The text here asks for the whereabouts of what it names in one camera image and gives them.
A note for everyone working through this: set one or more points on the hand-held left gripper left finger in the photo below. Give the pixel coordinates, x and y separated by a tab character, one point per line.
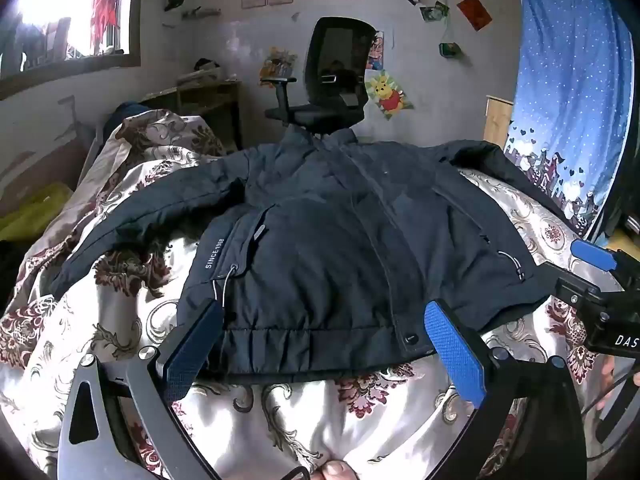
192	345

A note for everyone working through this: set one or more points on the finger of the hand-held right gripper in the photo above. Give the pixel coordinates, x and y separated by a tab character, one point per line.
592	255
575	287

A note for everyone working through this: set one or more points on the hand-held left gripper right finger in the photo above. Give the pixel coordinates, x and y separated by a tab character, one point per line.
455	350

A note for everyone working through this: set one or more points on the dark navy padded jacket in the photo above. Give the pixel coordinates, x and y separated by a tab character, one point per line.
325	240

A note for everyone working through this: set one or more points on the person's right hand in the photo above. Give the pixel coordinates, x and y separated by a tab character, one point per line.
609	377

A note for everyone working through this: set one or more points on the person's left hand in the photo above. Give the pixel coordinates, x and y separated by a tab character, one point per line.
336	471

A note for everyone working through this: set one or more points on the floral satin quilt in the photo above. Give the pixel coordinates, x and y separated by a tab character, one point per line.
125	320

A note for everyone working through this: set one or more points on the light wooden board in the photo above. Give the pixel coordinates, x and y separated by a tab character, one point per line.
499	120

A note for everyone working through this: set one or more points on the blue dotted printed curtain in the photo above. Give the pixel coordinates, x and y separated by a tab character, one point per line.
570	85

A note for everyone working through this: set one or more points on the yellow-green cloth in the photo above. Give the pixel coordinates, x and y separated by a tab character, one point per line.
35	210

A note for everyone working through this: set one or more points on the dark wooden shelf desk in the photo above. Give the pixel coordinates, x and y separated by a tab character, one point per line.
210	105

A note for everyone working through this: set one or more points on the dark blue pillow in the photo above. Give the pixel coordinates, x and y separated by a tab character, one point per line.
132	108

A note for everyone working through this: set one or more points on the green hanging ornament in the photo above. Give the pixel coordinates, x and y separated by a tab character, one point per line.
448	49

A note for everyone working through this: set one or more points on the red paper envelope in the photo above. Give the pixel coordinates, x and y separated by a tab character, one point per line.
475	11

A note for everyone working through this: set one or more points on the bags on shelf desk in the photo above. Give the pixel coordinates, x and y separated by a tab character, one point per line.
200	72

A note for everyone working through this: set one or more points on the black mesh office chair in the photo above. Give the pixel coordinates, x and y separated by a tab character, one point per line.
340	50

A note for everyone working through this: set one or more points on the framed window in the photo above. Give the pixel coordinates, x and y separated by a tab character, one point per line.
55	5

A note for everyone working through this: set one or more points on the yellow bear wall sticker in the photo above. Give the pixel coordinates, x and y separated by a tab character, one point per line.
390	95

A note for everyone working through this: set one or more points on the orange flower wall sticker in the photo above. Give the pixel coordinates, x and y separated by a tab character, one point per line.
277	65

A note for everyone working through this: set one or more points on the cartoon figure wall sticker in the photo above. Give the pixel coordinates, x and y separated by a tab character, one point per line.
378	50

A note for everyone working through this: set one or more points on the black wall hook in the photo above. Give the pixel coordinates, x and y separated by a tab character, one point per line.
174	1

